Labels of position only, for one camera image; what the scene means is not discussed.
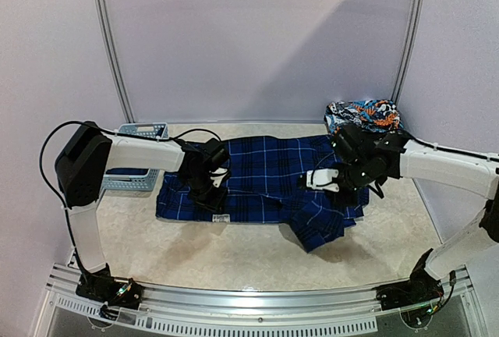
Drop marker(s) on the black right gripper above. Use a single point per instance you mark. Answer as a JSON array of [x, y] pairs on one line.
[[342, 191]]

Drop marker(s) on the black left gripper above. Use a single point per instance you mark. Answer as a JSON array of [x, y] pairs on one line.
[[215, 203]]

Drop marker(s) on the blue plaid flannel shirt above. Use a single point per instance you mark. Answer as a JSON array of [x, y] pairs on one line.
[[263, 188]]

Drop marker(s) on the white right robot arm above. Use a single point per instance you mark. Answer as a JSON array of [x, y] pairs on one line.
[[369, 159]]

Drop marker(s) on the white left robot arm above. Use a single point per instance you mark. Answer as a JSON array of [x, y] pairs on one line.
[[92, 151]]

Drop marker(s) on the light blue perforated plastic basket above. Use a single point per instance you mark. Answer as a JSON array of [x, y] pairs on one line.
[[142, 184]]

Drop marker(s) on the colourful patterned folded shorts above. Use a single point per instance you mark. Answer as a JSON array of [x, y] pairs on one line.
[[376, 116]]

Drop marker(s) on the navy cartoon print t-shirt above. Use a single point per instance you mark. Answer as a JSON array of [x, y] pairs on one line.
[[122, 173]]

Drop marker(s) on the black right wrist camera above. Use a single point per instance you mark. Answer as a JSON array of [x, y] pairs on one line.
[[351, 143]]

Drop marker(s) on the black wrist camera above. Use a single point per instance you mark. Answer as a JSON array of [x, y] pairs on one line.
[[215, 154], [351, 143]]

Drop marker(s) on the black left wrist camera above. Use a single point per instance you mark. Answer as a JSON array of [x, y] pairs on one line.
[[215, 154]]

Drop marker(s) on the aluminium front frame rail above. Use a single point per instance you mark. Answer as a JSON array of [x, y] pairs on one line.
[[175, 311]]

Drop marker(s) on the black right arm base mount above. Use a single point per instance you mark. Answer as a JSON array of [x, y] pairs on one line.
[[423, 285]]

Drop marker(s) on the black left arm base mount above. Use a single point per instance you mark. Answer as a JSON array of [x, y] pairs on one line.
[[102, 287]]

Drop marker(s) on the right aluminium corner post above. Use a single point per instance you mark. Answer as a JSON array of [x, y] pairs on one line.
[[408, 46]]

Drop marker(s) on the aluminium corner post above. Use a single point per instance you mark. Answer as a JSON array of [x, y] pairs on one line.
[[113, 60], [408, 46]]

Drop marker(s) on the left aluminium corner post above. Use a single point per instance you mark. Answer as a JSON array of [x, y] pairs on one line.
[[113, 60]]

